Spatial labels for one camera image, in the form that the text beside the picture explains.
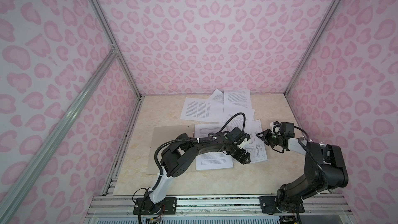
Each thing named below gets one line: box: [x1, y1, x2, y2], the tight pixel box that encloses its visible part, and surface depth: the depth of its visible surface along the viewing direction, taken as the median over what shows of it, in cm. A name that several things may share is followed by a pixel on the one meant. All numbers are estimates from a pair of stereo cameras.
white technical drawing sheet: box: [245, 119, 268, 163], surface depth 92 cm
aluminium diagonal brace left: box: [0, 49, 119, 216], surface depth 68 cm
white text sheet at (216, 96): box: [207, 88, 225, 102], surface depth 123 cm
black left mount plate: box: [133, 197, 178, 215], surface depth 73 cm
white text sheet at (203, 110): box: [179, 97, 224, 123], surface depth 113 cm
